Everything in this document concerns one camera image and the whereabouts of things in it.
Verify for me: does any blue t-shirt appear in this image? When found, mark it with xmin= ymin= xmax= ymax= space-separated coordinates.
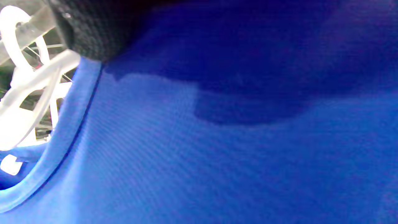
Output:
xmin=0 ymin=0 xmax=398 ymax=224

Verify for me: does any grey plastic hanger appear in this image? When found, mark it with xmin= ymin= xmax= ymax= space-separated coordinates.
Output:
xmin=0 ymin=6 xmax=82 ymax=153

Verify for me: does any person's right hand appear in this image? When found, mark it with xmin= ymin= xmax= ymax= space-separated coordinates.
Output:
xmin=48 ymin=0 xmax=174 ymax=63

